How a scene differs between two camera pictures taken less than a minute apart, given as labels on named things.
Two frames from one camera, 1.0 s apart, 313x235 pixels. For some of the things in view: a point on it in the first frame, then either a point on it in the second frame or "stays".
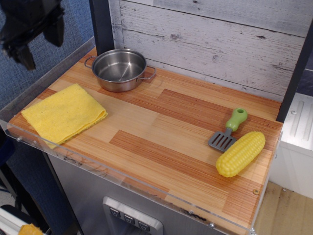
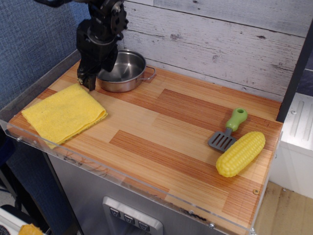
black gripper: [24, 19] to [97, 38]
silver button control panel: [123, 219] stays
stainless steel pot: [119, 70] stays
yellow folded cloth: [63, 114] stays
